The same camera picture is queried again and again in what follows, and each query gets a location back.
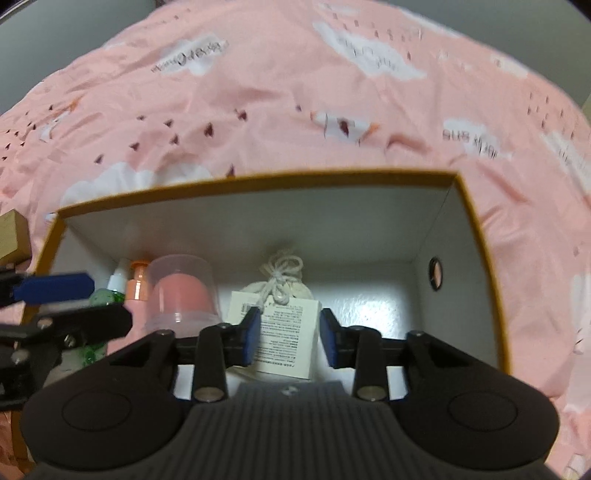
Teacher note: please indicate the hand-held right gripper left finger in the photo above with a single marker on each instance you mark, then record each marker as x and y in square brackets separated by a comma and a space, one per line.
[251, 337]

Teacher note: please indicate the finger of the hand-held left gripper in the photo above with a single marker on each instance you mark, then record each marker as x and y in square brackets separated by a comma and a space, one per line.
[55, 287]
[87, 321]

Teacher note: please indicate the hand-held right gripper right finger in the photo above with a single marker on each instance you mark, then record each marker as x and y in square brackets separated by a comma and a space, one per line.
[330, 337]

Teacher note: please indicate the green bottle with white cap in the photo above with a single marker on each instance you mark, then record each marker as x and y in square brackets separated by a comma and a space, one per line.
[117, 277]

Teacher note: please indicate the peach bottle with orange cap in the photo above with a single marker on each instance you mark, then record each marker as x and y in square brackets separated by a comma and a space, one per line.
[137, 281]

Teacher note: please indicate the clear container with pink sponge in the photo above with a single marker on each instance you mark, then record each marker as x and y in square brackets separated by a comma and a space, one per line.
[180, 295]

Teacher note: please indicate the orange cardboard box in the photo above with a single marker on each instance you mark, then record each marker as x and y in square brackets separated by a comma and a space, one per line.
[254, 221]

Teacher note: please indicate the small brown cardboard box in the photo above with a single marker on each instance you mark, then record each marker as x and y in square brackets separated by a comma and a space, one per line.
[11, 235]

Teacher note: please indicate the pink printed blanket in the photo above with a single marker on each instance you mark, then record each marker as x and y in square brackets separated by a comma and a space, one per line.
[277, 92]

